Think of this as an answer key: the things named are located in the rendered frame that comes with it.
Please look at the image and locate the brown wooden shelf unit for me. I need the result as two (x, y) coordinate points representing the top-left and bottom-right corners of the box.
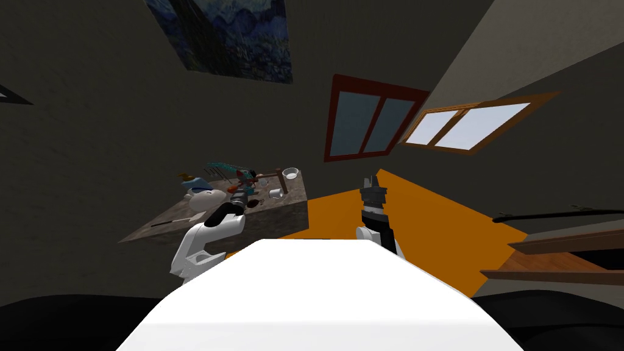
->
(480, 208), (624, 288)

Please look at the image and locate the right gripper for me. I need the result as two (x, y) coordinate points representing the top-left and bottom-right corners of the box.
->
(359, 175), (389, 211)

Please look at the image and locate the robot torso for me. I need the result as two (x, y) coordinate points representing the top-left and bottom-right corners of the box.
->
(116, 238), (525, 351)

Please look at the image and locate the red framed window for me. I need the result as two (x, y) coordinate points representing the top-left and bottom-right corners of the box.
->
(324, 73), (431, 163)

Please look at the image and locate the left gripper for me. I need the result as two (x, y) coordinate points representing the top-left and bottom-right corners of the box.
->
(233, 175), (257, 196)

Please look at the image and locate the blue and yellow bottle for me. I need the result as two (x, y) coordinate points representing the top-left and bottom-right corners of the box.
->
(177, 172), (215, 194)

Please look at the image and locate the white round teapot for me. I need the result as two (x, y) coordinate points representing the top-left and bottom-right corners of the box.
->
(187, 187), (229, 213)

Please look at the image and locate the teal dish rack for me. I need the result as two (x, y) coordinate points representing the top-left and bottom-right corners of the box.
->
(204, 161), (257, 185)

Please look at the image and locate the blue landscape painting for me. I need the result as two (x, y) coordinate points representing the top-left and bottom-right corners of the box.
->
(144, 0), (294, 85)

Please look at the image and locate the brown framed window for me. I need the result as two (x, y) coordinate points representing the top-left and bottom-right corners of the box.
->
(399, 91), (562, 157)

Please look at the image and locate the brown wooden stand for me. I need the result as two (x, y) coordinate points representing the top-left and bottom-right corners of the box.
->
(253, 168), (289, 195)

